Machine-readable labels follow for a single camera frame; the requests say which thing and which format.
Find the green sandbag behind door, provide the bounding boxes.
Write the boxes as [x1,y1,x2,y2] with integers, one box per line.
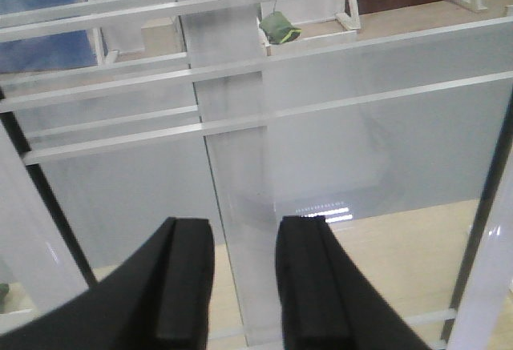
[259,11,301,45]

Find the white framed transparent sliding door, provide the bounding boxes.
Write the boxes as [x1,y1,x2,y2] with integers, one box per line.
[1,0,512,349]

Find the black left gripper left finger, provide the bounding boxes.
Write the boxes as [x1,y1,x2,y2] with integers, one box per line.
[1,218,215,349]

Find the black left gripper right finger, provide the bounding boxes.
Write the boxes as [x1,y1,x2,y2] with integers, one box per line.
[275,216,428,349]

